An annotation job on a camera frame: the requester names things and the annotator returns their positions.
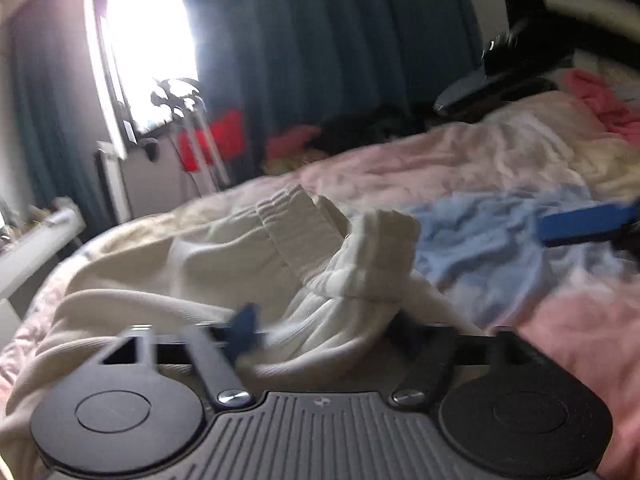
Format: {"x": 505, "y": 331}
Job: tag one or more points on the red garment on stand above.
{"x": 227, "y": 133}

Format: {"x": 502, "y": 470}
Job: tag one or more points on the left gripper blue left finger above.
{"x": 212, "y": 351}

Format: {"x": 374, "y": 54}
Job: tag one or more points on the white dressing table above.
{"x": 33, "y": 252}

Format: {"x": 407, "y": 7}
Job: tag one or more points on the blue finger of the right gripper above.
{"x": 601, "y": 223}

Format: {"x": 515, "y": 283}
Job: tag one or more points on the teal blue window curtain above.
{"x": 283, "y": 63}

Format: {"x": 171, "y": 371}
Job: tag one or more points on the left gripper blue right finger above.
{"x": 432, "y": 352}

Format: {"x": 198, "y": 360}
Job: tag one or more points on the cream white zip jacket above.
{"x": 325, "y": 285}

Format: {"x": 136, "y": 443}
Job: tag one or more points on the garment steamer stand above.
{"x": 183, "y": 98}

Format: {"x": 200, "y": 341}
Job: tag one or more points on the white panel heater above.
{"x": 112, "y": 183}

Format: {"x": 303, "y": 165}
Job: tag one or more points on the pink fleece blanket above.
{"x": 611, "y": 111}

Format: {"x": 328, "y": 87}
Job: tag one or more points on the left teal curtain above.
{"x": 45, "y": 125}

